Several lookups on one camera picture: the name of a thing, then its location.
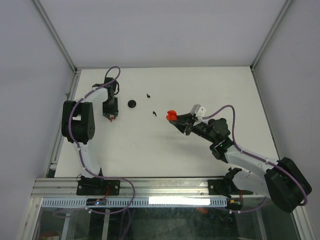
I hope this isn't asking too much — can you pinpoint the purple cable under rail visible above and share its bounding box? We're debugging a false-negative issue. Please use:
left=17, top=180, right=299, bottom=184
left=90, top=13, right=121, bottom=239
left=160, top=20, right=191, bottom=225
left=84, top=194, right=137, bottom=240

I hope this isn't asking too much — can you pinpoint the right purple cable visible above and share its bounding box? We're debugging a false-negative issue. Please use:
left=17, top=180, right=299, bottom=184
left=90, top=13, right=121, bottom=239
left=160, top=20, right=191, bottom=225
left=203, top=104, right=309, bottom=206

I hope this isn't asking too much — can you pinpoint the left black base bracket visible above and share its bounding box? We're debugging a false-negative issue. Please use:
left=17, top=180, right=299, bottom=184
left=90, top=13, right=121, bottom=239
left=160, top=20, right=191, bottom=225
left=76, top=176, right=121, bottom=196

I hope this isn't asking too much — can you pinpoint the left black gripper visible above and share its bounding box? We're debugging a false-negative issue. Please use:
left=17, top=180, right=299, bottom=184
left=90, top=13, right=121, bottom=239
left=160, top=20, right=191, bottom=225
left=102, top=96, right=119, bottom=119

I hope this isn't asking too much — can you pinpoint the aluminium mounting rail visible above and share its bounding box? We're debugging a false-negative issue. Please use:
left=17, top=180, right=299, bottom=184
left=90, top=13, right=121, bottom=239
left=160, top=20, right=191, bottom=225
left=30, top=176, right=271, bottom=199

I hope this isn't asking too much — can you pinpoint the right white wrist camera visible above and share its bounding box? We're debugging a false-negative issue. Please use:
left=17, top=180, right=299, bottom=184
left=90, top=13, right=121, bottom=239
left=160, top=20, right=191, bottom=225
left=190, top=104, right=207, bottom=118

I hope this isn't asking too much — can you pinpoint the orange round charging case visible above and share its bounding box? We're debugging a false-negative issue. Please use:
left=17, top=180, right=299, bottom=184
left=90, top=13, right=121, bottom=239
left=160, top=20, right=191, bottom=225
left=166, top=110, right=178, bottom=121

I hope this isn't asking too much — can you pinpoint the black base bracket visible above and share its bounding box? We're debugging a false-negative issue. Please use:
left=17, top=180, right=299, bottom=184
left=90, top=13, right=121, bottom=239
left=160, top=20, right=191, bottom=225
left=207, top=179, right=226, bottom=196
left=76, top=176, right=121, bottom=196

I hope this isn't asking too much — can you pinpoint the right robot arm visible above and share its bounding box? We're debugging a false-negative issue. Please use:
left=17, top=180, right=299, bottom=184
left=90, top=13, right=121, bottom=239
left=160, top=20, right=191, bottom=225
left=166, top=110, right=312, bottom=213

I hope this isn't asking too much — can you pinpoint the right black base bracket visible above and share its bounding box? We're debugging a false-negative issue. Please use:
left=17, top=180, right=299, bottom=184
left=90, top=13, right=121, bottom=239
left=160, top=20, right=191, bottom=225
left=207, top=179, right=226, bottom=196

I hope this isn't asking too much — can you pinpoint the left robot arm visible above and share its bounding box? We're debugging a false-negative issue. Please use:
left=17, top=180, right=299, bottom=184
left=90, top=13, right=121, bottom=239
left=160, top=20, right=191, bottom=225
left=61, top=77, right=119, bottom=195

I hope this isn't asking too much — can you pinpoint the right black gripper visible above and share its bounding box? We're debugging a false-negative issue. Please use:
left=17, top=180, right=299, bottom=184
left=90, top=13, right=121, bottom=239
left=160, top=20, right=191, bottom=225
left=169, top=112, right=218, bottom=144

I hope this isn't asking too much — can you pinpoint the grey slotted cable duct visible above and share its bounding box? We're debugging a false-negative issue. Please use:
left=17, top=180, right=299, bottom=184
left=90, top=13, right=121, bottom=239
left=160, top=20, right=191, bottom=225
left=41, top=196, right=227, bottom=208

